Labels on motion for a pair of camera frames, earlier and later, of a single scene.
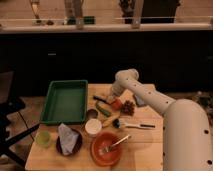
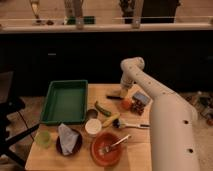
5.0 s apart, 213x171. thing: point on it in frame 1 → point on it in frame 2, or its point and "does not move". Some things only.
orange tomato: x=116 y=104 → x=126 y=104
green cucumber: x=102 y=110 does not move
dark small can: x=92 y=113 does not move
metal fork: x=107 y=148 does not move
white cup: x=93 y=126 does not move
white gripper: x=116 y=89 → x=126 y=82
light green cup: x=43 y=137 does not move
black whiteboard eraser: x=101 y=99 → x=115 y=97
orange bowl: x=106 y=148 does not move
